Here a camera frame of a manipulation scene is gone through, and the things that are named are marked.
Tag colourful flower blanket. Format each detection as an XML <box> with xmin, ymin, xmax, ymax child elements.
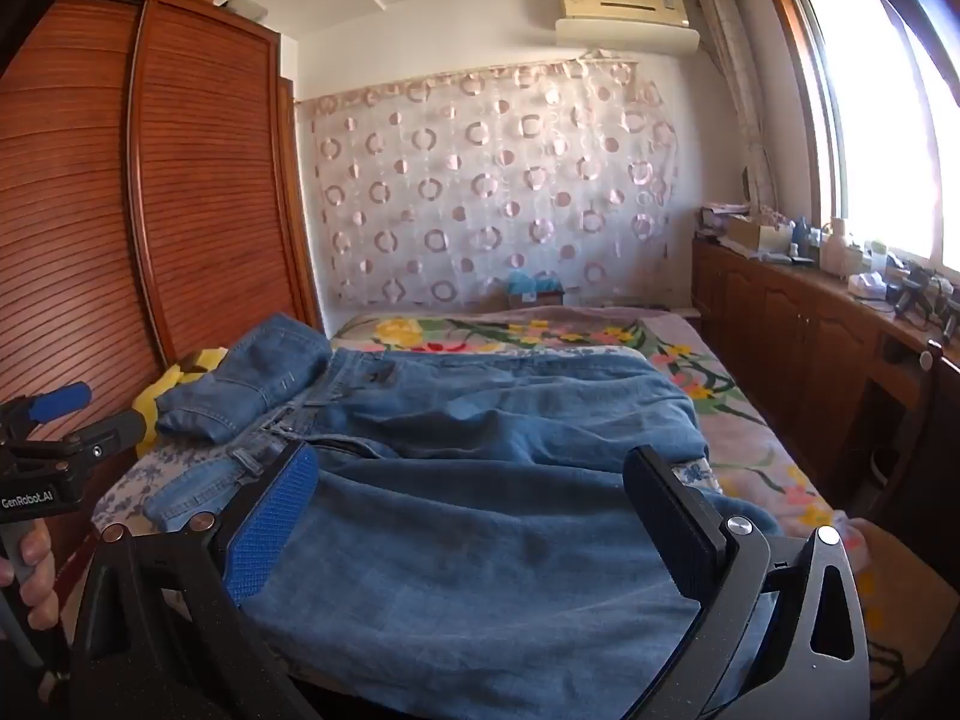
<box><xmin>330</xmin><ymin>305</ymin><xmax>878</xmax><ymax>616</ymax></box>

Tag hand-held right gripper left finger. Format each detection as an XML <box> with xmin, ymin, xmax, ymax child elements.
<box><xmin>75</xmin><ymin>441</ymin><xmax>323</xmax><ymax>720</ymax></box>

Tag white window curtain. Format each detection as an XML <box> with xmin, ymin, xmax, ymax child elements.
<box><xmin>697</xmin><ymin>0</ymin><xmax>777</xmax><ymax>211</ymax></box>

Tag black tools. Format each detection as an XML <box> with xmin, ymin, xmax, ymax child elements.
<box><xmin>892</xmin><ymin>262</ymin><xmax>960</xmax><ymax>338</ymax></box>

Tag sheer circle pattern curtain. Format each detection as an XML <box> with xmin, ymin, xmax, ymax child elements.
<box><xmin>294</xmin><ymin>52</ymin><xmax>680</xmax><ymax>308</ymax></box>

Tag person's left hand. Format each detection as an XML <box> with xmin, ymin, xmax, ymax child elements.
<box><xmin>0</xmin><ymin>521</ymin><xmax>62</xmax><ymax>632</ymax></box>

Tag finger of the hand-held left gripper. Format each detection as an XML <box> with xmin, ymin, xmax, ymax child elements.
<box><xmin>0</xmin><ymin>382</ymin><xmax>94</xmax><ymax>442</ymax></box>
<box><xmin>45</xmin><ymin>411</ymin><xmax>148</xmax><ymax>464</ymax></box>

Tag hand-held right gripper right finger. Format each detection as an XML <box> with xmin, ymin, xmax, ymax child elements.
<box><xmin>624</xmin><ymin>446</ymin><xmax>871</xmax><ymax>720</ymax></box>

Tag white blue floral bed sheet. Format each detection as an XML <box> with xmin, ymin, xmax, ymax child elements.
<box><xmin>91</xmin><ymin>431</ymin><xmax>725</xmax><ymax>541</ymax></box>

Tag yellow plush toy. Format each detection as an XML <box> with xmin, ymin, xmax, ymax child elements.
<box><xmin>133</xmin><ymin>347</ymin><xmax>230</xmax><ymax>458</ymax></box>

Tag window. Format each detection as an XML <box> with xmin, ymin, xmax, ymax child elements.
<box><xmin>772</xmin><ymin>0</ymin><xmax>960</xmax><ymax>278</ymax></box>

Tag wooden louvred wardrobe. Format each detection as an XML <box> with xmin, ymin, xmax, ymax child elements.
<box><xmin>0</xmin><ymin>0</ymin><xmax>325</xmax><ymax>541</ymax></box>

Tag wall air conditioner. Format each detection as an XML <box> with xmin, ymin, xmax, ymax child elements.
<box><xmin>555</xmin><ymin>0</ymin><xmax>701</xmax><ymax>55</ymax></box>

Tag white bottle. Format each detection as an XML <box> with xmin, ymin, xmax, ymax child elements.
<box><xmin>819</xmin><ymin>217</ymin><xmax>863</xmax><ymax>275</ymax></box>

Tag blue denim pants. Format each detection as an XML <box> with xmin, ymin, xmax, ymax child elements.
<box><xmin>142</xmin><ymin>349</ymin><xmax>788</xmax><ymax>700</ymax></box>
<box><xmin>156</xmin><ymin>313</ymin><xmax>332</xmax><ymax>445</ymax></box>

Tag open cardboard box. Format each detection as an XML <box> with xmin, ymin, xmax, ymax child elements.
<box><xmin>727</xmin><ymin>216</ymin><xmax>792</xmax><ymax>254</ymax></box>

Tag light blue bag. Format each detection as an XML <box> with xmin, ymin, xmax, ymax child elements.
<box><xmin>508</xmin><ymin>270</ymin><xmax>562</xmax><ymax>296</ymax></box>

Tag folded blue denim pants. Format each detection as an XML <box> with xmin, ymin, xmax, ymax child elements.
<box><xmin>156</xmin><ymin>313</ymin><xmax>332</xmax><ymax>445</ymax></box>

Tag low wooden cabinet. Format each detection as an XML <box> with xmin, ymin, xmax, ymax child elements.
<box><xmin>690</xmin><ymin>236</ymin><xmax>960</xmax><ymax>511</ymax></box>

